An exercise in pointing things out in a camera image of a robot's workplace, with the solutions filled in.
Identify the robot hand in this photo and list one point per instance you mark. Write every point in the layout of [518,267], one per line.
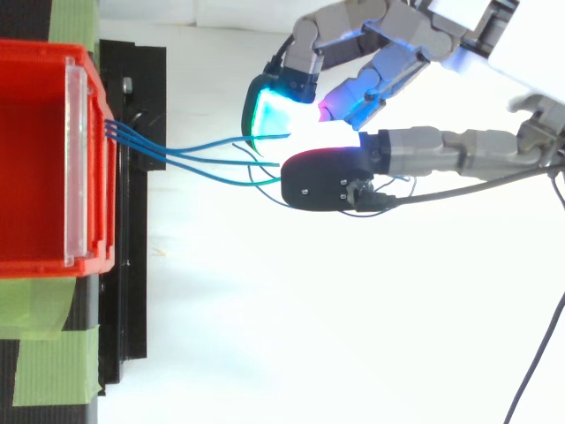
[326,181]

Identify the black stand with green tape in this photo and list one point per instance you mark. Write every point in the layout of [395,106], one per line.
[132,265]

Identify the red plastic bin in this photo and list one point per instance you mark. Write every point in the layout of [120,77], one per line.
[31,176]

